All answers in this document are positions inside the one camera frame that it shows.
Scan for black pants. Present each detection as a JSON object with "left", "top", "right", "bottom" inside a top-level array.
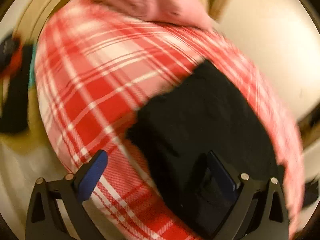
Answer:
[{"left": 126, "top": 60, "right": 284, "bottom": 239}]

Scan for pink folded quilt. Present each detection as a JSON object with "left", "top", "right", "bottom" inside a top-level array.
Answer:
[{"left": 96, "top": 0, "right": 212, "bottom": 30}]

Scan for cream wooden headboard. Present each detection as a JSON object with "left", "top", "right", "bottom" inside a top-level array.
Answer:
[{"left": 14, "top": 0, "right": 70, "bottom": 42}]

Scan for red plaid bed sheet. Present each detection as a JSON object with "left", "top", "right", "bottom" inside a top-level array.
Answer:
[{"left": 35, "top": 0, "right": 304, "bottom": 239}]

